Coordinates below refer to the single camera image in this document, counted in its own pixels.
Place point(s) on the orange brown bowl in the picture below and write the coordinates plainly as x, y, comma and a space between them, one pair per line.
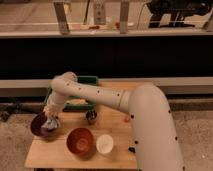
80, 141

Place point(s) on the black machine behind window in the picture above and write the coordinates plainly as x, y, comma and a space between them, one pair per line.
178, 9

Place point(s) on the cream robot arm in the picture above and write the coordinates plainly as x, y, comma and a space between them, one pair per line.
155, 137

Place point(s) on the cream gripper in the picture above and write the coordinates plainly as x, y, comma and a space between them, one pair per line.
50, 111

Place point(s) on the purple bowl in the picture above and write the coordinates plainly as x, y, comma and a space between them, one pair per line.
36, 126

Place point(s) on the grey blue towel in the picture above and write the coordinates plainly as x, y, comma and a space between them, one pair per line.
51, 124

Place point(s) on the yellow item in bin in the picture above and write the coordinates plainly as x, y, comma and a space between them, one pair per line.
77, 102

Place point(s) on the grey post left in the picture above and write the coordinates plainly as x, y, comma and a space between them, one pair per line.
61, 17

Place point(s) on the small dark metal cup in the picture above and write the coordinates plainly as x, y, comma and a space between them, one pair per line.
91, 116

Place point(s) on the green plastic bin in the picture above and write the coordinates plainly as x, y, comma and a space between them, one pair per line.
87, 83

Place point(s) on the small orange object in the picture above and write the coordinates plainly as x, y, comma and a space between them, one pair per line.
127, 118

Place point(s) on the grey post right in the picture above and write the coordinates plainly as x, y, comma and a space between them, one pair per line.
124, 10

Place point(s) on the grey sign post middle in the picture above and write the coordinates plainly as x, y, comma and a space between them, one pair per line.
99, 12

